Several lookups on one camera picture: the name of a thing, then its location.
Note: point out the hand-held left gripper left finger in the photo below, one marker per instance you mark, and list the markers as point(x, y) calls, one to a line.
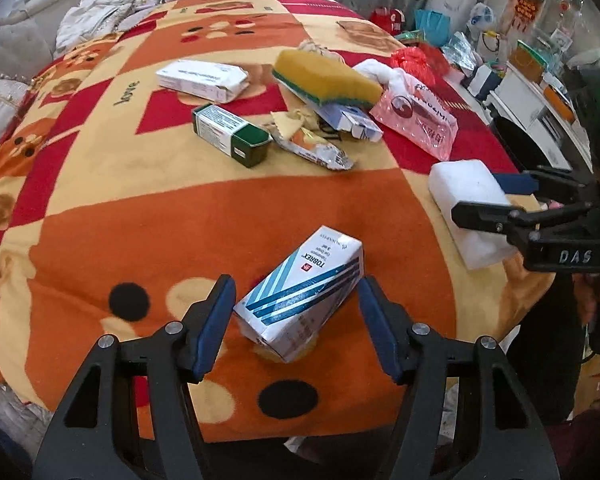
point(212, 320)

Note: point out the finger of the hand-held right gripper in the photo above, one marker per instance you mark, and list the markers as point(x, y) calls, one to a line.
point(512, 183)
point(480, 217)

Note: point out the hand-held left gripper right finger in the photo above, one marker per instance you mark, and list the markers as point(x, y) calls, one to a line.
point(377, 325)

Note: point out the black trash bin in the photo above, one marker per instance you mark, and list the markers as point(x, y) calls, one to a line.
point(530, 145)

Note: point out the white foam block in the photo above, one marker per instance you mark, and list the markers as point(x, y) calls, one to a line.
point(460, 180)

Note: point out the blue striped white box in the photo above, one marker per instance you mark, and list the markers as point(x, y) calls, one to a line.
point(300, 290)

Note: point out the white tissue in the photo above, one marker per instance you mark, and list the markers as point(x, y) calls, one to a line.
point(375, 70)

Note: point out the yellow and green sponge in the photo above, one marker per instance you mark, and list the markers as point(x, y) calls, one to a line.
point(320, 72)

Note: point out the white tv cabinet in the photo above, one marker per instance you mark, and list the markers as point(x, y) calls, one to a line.
point(525, 97)

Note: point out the orange tray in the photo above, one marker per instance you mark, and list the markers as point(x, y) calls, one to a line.
point(560, 102)

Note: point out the white and navy box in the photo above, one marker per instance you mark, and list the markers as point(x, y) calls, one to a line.
point(486, 81)

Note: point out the pink plastic bag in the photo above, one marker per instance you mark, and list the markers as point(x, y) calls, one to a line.
point(420, 115)

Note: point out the orange cardboard box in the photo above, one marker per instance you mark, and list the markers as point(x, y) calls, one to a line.
point(532, 62)

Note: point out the orange red printed blanket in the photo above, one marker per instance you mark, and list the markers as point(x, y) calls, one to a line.
point(130, 210)

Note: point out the silver foil bag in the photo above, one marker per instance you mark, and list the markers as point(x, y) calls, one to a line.
point(458, 50)

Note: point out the red plastic bag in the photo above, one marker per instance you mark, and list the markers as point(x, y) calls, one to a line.
point(412, 57)

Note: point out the small blue and white box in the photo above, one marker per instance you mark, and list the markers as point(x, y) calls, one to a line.
point(350, 120)

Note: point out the white plastic bag blue print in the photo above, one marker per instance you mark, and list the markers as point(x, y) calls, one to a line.
point(482, 16)

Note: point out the red hanging ornament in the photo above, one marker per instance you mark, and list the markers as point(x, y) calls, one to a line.
point(520, 12)

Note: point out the teal shopping bag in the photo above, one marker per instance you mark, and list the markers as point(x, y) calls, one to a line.
point(432, 22)

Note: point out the crumpled snack wrapper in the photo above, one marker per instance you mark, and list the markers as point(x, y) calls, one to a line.
point(310, 145)

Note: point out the green and white box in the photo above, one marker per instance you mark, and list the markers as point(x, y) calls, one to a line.
point(220, 127)

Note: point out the red gift bag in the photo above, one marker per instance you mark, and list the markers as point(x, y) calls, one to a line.
point(387, 20)

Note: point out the crumpled beige paper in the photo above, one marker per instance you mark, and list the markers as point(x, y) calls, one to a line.
point(312, 47)

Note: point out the long white carton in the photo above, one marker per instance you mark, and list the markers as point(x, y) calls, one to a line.
point(195, 77)

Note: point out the patterned pillows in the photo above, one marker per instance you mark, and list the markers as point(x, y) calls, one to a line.
point(100, 10)

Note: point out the grey padded headboard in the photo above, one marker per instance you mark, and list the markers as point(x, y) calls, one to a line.
point(15, 50)

